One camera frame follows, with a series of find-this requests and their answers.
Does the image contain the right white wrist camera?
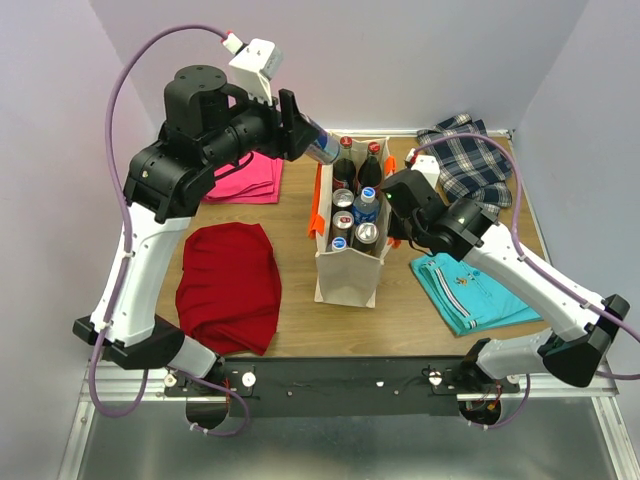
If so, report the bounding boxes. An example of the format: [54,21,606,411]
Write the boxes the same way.
[405,148,440,189]

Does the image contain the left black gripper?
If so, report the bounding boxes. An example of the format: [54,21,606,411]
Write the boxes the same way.
[201,77,321,170]

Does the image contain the red folded cloth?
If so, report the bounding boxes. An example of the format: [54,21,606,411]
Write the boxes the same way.
[175,222,282,355]

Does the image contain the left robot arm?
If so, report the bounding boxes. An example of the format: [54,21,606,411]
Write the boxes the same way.
[72,65,319,395]

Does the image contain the beige canvas tote bag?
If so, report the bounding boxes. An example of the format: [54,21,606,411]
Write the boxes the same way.
[308,165,393,308]

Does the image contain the silver can red tab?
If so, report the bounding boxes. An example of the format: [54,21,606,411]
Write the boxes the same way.
[304,115,341,165]

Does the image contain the clear water bottle blue label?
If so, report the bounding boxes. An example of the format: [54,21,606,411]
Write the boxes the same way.
[352,187,380,225]

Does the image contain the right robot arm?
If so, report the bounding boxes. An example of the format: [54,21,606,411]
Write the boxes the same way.
[381,169,629,392]

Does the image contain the cola glass bottle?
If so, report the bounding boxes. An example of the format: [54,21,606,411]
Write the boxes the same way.
[332,136,356,192]

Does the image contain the teal folded shorts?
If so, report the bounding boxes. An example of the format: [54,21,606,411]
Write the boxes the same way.
[410,253,541,336]

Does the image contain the black can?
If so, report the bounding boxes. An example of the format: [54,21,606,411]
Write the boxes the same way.
[352,222,379,255]

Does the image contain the aluminium frame rail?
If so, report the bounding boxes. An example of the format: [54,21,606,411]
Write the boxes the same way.
[95,356,618,403]

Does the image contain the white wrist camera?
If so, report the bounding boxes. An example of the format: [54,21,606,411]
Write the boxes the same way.
[222,31,283,106]
[405,148,440,189]

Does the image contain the silver can front table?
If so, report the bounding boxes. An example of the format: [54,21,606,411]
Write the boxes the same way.
[331,210,354,242]

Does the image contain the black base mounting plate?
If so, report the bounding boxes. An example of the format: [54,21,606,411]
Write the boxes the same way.
[164,355,521,419]

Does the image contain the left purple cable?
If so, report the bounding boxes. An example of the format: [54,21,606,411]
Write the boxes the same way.
[88,23,231,417]

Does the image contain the plaid navy white shirt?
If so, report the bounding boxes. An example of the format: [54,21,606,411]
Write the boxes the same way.
[417,113,512,214]

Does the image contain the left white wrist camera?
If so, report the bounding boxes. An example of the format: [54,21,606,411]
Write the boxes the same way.
[222,31,283,106]

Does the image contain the pink folded cloth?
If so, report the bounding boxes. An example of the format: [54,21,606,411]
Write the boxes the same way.
[202,153,284,204]

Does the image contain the black can front table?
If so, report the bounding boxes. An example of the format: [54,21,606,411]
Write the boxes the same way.
[332,188,355,211]

